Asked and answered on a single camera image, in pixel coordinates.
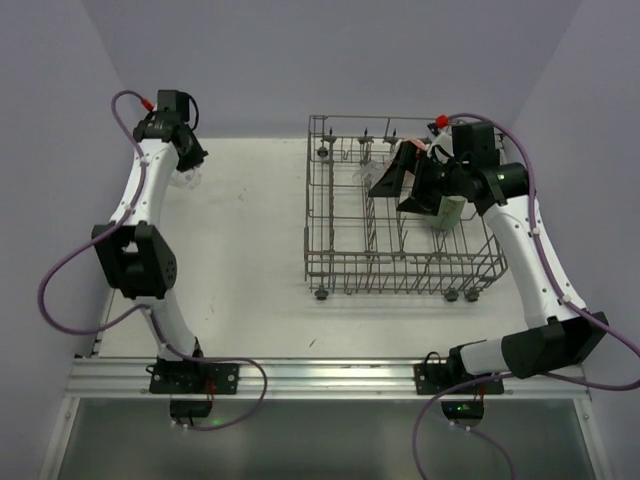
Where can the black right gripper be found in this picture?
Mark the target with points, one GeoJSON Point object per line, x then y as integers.
{"type": "Point", "coordinates": [427, 176]}

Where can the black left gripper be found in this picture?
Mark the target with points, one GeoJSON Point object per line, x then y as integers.
{"type": "Point", "coordinates": [191, 151]}

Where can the clear glass front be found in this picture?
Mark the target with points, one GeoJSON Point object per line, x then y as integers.
{"type": "Point", "coordinates": [189, 179]}

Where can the clear glass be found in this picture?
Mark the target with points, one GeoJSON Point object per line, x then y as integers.
{"type": "Point", "coordinates": [368, 173]}
{"type": "Point", "coordinates": [189, 179]}

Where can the green ceramic mug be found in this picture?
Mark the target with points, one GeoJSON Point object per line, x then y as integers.
{"type": "Point", "coordinates": [448, 213]}

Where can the pink ceramic mug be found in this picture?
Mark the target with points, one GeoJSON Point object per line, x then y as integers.
{"type": "Point", "coordinates": [405, 156]}

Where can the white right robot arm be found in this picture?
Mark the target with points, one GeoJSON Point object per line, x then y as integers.
{"type": "Point", "coordinates": [560, 330]}

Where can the grey wire dish rack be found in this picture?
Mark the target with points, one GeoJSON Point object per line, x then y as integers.
{"type": "Point", "coordinates": [356, 244]}

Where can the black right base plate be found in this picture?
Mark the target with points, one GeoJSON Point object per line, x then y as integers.
{"type": "Point", "coordinates": [433, 378]}

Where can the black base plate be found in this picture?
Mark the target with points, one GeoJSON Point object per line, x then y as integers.
{"type": "Point", "coordinates": [187, 377]}
{"type": "Point", "coordinates": [433, 378]}

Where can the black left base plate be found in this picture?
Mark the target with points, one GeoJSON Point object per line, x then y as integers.
{"type": "Point", "coordinates": [187, 377]}

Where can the aluminium mounting rail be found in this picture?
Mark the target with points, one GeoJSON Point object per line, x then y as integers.
{"type": "Point", "coordinates": [303, 379]}

